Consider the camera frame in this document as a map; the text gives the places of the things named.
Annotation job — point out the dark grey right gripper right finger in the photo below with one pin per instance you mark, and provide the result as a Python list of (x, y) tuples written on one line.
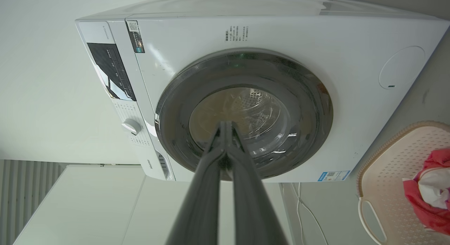
[(249, 195)]

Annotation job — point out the red garment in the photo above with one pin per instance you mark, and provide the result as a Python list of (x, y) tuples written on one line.
[(427, 210)]

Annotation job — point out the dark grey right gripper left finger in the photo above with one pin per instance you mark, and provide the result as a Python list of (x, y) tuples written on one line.
[(205, 188)]

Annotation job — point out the dark QR code sticker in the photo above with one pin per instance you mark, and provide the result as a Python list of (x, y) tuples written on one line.
[(135, 37)]

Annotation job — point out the blue energy label sticker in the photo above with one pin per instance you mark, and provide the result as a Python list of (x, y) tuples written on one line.
[(334, 175)]

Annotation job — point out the white garment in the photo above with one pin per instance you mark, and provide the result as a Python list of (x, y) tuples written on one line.
[(434, 187)]

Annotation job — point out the round white filter cover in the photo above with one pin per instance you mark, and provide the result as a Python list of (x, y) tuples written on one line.
[(402, 67)]

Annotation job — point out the white cabinet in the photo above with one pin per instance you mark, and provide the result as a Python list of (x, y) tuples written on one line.
[(88, 210)]

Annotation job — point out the white washer control knob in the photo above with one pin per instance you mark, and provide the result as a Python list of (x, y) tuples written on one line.
[(131, 126)]

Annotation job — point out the white front-load washing machine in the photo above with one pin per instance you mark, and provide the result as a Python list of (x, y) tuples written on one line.
[(344, 97)]

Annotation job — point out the black washer display panel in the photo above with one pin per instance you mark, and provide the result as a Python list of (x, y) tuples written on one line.
[(112, 71)]

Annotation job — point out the beige perforated laundry basket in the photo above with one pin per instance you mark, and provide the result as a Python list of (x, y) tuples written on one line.
[(386, 181)]

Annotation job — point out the grey ribbed wall panel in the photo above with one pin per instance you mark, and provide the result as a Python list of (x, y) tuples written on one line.
[(21, 192)]

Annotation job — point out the round dark washing machine door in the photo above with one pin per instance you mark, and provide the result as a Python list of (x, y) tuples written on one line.
[(309, 108)]

